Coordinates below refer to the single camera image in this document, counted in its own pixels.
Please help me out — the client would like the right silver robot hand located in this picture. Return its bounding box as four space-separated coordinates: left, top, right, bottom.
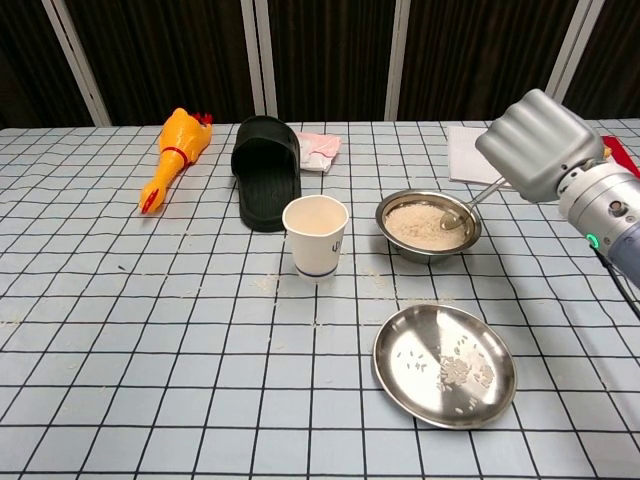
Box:
474 88 606 204

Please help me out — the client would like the metal spoon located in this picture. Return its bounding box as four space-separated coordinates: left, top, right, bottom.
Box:
438 175 506 231

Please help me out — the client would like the uncooked white rice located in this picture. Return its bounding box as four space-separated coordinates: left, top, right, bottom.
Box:
383 204 469 251

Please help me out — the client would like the steel bowl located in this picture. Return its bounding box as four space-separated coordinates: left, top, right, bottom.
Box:
372 303 517 430
375 189 483 265

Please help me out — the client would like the white paper cup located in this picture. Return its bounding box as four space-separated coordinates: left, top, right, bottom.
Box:
281 195 350 285

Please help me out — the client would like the white red desk calendar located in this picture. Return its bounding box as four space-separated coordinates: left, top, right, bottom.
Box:
447 124 640 189

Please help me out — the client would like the pink white plastic packet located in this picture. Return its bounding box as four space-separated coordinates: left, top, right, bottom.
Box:
294 130 343 174

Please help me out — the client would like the black folding screen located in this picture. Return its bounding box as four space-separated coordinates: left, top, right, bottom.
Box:
0 0 640 129

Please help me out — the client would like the black rubber slipper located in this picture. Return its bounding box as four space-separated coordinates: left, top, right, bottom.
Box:
230 115 303 233

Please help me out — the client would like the yellow rubber chicken toy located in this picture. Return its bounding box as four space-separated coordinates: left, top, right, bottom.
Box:
139 107 214 215

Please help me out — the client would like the blue checked tablecloth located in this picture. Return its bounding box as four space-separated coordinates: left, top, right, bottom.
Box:
0 119 640 480

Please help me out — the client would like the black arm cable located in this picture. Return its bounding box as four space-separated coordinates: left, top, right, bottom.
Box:
594 249 640 321

